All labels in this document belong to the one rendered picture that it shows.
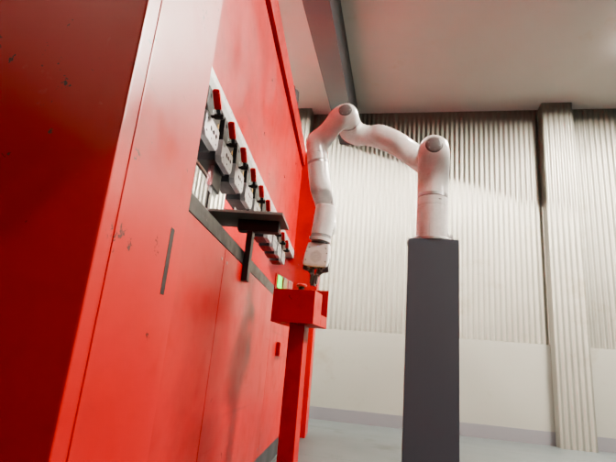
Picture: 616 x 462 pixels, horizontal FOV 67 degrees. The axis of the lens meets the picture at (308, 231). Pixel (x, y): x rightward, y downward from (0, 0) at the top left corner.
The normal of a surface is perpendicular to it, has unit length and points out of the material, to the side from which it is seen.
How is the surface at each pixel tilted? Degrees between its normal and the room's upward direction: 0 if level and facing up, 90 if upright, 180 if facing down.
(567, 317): 90
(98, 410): 90
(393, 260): 90
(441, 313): 90
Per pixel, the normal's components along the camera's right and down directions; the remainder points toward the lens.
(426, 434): -0.18, -0.29
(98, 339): 0.99, 0.06
